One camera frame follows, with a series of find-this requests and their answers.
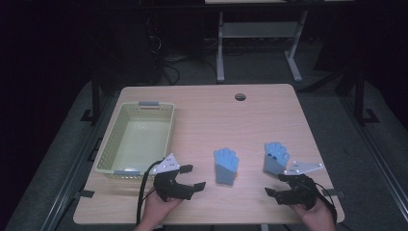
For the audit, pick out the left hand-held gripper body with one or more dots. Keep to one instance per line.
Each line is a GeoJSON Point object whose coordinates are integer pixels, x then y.
{"type": "Point", "coordinates": [170, 189]}

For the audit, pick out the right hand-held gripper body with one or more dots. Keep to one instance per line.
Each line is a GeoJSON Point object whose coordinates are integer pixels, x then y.
{"type": "Point", "coordinates": [301, 192]}

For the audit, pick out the blue and grey glove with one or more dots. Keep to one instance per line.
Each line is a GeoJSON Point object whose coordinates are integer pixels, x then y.
{"type": "Point", "coordinates": [226, 166]}
{"type": "Point", "coordinates": [275, 159]}

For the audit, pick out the pale green perforated plastic basket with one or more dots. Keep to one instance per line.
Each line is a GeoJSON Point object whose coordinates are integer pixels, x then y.
{"type": "Point", "coordinates": [141, 141]}

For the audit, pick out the person's left hand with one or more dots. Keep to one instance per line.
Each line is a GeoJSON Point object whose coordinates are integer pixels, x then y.
{"type": "Point", "coordinates": [157, 210]}

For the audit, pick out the person's right hand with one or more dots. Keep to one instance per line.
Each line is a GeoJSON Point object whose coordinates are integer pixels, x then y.
{"type": "Point", "coordinates": [319, 215]}

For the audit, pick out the round grey table grommet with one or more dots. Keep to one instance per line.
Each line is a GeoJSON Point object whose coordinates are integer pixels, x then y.
{"type": "Point", "coordinates": [240, 97]}

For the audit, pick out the grey aluminium floor rail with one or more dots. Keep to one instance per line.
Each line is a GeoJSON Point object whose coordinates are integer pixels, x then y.
{"type": "Point", "coordinates": [70, 179]}
{"type": "Point", "coordinates": [378, 160]}

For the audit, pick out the grey table edge bracket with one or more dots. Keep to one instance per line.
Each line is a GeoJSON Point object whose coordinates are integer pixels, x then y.
{"type": "Point", "coordinates": [85, 193]}

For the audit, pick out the black metal stand post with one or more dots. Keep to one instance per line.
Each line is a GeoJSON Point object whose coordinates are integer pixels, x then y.
{"type": "Point", "coordinates": [359, 96]}
{"type": "Point", "coordinates": [95, 96]}

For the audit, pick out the white metal table frame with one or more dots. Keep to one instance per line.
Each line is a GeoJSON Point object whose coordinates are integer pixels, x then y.
{"type": "Point", "coordinates": [256, 30]}

